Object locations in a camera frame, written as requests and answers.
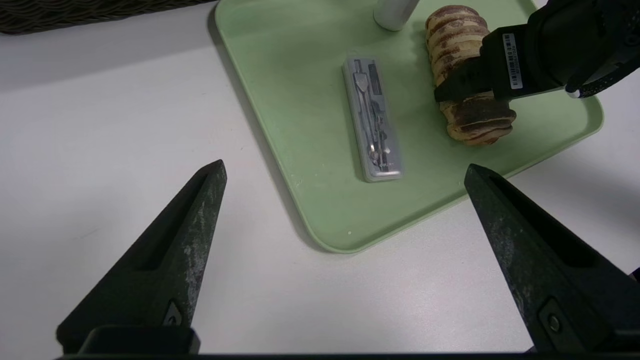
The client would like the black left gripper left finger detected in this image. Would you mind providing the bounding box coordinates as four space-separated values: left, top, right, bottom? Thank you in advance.
56 160 228 353

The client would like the braided black right arm cable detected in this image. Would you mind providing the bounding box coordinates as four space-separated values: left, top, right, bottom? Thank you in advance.
565 45 640 99

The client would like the striped brown bread roll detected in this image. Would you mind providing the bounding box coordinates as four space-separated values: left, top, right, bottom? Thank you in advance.
425 5 517 147

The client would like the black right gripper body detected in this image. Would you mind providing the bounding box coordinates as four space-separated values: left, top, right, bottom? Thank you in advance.
481 0 640 99

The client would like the clear plastic compass case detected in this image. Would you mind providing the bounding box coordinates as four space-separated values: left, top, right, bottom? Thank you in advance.
342 56 404 183

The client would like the light green plastic tray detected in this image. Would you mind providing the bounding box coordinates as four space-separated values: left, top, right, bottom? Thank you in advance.
215 0 605 254

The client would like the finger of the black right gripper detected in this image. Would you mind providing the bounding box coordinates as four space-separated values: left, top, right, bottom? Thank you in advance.
434 57 501 103

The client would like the white plastic bottle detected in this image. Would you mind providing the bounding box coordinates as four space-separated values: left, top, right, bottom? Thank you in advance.
372 0 421 32

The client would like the dark brown wicker basket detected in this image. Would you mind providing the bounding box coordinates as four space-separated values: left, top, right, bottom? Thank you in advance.
0 0 216 36

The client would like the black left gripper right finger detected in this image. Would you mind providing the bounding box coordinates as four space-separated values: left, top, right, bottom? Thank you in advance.
464 163 640 353

